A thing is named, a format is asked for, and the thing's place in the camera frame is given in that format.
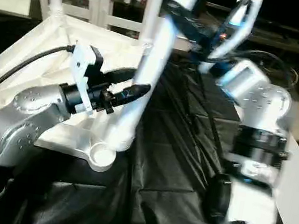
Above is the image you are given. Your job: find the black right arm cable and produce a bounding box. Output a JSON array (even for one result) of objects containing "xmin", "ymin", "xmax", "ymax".
[{"xmin": 194, "ymin": 0, "xmax": 299, "ymax": 84}]

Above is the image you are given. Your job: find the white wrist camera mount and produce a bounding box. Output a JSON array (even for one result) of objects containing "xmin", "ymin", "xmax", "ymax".
[
  {"xmin": 198, "ymin": 0, "xmax": 265, "ymax": 82},
  {"xmin": 60, "ymin": 41, "xmax": 107, "ymax": 119}
]

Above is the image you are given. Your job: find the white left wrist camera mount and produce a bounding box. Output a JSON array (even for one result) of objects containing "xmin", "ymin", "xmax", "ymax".
[{"xmin": 60, "ymin": 41, "xmax": 107, "ymax": 119}]

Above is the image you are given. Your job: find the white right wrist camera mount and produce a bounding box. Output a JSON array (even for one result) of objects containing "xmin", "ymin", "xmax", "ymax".
[{"xmin": 198, "ymin": 0, "xmax": 265, "ymax": 82}]

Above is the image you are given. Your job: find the black plastic mat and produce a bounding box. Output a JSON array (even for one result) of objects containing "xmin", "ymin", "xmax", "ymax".
[{"xmin": 0, "ymin": 10, "xmax": 299, "ymax": 224}]

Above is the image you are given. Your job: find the white plastic table top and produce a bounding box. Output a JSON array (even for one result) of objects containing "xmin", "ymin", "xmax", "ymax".
[{"xmin": 0, "ymin": 4, "xmax": 159, "ymax": 179}]

